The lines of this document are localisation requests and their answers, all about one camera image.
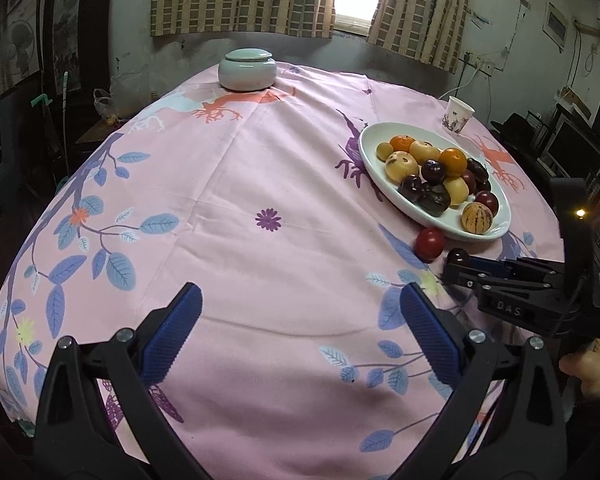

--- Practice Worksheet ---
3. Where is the dark red cherry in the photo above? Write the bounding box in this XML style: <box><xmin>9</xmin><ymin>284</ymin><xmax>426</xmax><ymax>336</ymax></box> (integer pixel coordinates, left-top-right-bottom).
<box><xmin>444</xmin><ymin>247</ymin><xmax>470</xmax><ymax>272</ymax></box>

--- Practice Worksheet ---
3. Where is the red cherry tomato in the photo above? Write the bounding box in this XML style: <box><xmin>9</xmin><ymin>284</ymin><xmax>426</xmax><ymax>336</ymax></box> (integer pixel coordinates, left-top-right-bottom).
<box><xmin>413</xmin><ymin>228</ymin><xmax>445</xmax><ymax>262</ymax></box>

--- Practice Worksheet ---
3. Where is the person's right hand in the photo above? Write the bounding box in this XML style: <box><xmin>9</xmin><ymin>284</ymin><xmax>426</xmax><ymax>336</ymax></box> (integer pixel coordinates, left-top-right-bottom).
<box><xmin>559</xmin><ymin>338</ymin><xmax>600</xmax><ymax>400</ymax></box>

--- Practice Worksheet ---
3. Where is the speckled tan melon fruit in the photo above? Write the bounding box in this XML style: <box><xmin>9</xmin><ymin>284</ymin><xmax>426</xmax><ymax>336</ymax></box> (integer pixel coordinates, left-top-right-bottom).
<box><xmin>460</xmin><ymin>202</ymin><xmax>493</xmax><ymax>235</ymax></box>

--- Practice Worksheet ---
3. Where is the large dark red plum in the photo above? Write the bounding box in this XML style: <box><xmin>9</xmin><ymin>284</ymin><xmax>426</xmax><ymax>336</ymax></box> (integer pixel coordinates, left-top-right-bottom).
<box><xmin>475</xmin><ymin>191</ymin><xmax>500</xmax><ymax>217</ymax></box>

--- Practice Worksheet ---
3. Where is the black computer monitor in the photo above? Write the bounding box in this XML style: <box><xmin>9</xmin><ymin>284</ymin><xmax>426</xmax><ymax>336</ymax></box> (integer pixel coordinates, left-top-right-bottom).
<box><xmin>541</xmin><ymin>115</ymin><xmax>600</xmax><ymax>185</ymax></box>

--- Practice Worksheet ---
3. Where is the dark brown water chestnut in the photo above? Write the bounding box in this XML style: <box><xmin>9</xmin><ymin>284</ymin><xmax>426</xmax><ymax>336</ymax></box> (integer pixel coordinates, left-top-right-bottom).
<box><xmin>467</xmin><ymin>157</ymin><xmax>489</xmax><ymax>183</ymax></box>

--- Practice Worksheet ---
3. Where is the yellow loquat fruit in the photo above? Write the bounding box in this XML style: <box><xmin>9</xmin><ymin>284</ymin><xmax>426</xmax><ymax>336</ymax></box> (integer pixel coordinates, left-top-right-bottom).
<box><xmin>443</xmin><ymin>177</ymin><xmax>469</xmax><ymax>208</ymax></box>

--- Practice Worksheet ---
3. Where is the dark red plum centre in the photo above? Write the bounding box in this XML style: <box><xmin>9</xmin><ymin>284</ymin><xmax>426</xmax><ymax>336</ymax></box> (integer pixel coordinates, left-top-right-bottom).
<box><xmin>460</xmin><ymin>169</ymin><xmax>477</xmax><ymax>195</ymax></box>

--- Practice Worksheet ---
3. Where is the dark cherry left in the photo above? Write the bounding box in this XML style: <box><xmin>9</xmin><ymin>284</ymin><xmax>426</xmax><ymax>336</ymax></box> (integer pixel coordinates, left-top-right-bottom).
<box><xmin>398</xmin><ymin>174</ymin><xmax>424</xmax><ymax>204</ymax></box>

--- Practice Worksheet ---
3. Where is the orange persimmon tomato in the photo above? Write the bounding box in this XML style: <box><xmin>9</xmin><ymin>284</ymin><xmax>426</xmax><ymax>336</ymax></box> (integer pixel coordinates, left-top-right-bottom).
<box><xmin>438</xmin><ymin>148</ymin><xmax>467</xmax><ymax>178</ymax></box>

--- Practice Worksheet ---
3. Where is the tan spotted round fruit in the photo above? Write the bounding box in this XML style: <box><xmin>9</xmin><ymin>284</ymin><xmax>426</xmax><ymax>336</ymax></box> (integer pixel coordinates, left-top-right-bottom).
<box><xmin>385</xmin><ymin>151</ymin><xmax>419</xmax><ymax>184</ymax></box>

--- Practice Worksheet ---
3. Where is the tan apple-shaped fruit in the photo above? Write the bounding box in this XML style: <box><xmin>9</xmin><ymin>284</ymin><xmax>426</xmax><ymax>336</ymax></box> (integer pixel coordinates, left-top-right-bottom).
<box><xmin>408</xmin><ymin>140</ymin><xmax>441</xmax><ymax>166</ymax></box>

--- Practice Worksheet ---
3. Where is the orange mandarin left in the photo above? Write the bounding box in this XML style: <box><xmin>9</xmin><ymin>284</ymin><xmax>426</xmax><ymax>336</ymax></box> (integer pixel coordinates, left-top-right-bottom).
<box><xmin>389</xmin><ymin>136</ymin><xmax>415</xmax><ymax>153</ymax></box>

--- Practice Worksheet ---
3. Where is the printed paper cup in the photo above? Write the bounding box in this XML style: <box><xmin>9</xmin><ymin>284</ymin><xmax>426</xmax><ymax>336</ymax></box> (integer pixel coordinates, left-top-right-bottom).
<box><xmin>442</xmin><ymin>96</ymin><xmax>475</xmax><ymax>133</ymax></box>

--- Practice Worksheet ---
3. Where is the white lidded ceramic jar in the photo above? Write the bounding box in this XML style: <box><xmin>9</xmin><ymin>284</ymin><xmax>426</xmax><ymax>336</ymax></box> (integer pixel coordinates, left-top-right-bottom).
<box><xmin>218</xmin><ymin>48</ymin><xmax>277</xmax><ymax>92</ymax></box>

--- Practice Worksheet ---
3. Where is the right checkered curtain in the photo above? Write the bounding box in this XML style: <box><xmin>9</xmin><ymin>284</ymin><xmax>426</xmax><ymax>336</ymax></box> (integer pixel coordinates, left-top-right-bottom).
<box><xmin>367</xmin><ymin>0</ymin><xmax>469</xmax><ymax>74</ymax></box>

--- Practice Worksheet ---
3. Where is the dark framed picture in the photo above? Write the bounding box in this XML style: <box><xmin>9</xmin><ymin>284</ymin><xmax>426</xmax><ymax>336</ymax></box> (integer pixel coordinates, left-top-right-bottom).
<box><xmin>52</xmin><ymin>0</ymin><xmax>81</xmax><ymax>94</ymax></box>

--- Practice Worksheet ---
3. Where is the white power cable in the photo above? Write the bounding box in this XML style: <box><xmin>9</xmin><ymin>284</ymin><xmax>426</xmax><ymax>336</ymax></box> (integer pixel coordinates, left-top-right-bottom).
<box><xmin>436</xmin><ymin>62</ymin><xmax>481</xmax><ymax>101</ymax></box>

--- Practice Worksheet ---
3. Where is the white wall power strip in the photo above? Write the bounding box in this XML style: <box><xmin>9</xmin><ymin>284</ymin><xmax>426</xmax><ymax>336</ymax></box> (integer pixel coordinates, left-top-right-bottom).
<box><xmin>463</xmin><ymin>52</ymin><xmax>495</xmax><ymax>77</ymax></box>

